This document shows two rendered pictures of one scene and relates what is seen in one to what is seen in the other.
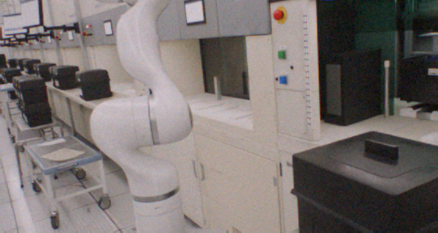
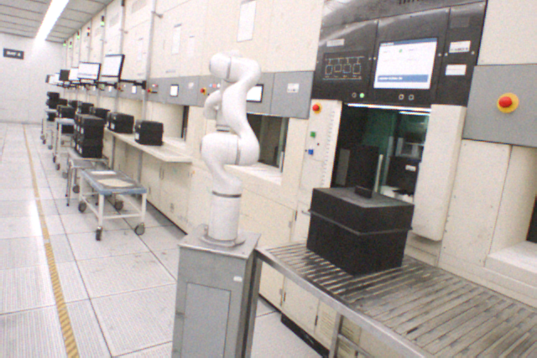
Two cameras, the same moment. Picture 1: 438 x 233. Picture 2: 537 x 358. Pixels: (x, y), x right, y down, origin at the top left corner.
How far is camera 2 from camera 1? 56 cm
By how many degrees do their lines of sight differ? 7
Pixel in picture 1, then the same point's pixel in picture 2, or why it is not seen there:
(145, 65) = (239, 117)
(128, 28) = (232, 95)
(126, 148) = (219, 162)
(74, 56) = (129, 107)
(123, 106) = (223, 137)
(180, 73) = not seen: hidden behind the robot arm
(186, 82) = not seen: hidden behind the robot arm
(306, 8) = (335, 107)
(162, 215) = (230, 207)
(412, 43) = (401, 148)
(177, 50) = not seen: hidden behind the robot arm
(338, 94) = (345, 170)
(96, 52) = (154, 107)
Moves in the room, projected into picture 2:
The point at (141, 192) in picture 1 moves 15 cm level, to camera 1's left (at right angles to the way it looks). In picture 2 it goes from (221, 190) to (182, 186)
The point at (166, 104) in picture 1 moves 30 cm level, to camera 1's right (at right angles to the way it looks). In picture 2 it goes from (247, 142) to (324, 150)
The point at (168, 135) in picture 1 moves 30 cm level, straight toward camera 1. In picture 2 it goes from (245, 160) to (261, 174)
